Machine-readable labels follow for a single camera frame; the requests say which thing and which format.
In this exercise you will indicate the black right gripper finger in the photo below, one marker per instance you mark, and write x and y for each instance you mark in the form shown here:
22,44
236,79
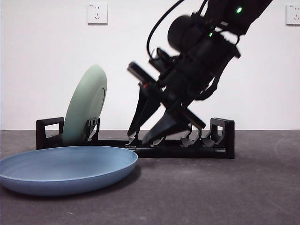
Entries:
143,112
166,124

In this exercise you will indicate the green round plate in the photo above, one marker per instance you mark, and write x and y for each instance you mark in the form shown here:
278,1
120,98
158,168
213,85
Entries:
84,105

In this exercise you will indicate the blue round plate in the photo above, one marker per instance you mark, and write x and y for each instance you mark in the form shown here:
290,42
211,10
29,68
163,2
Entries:
68,168

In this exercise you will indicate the black plastic plate rack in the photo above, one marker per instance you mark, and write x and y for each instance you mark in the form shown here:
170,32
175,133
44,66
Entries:
42,140

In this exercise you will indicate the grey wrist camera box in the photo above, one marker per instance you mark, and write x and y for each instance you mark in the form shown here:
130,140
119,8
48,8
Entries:
140,71

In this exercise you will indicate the white wall socket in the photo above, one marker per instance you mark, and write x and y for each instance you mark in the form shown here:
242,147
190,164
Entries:
97,14
293,15

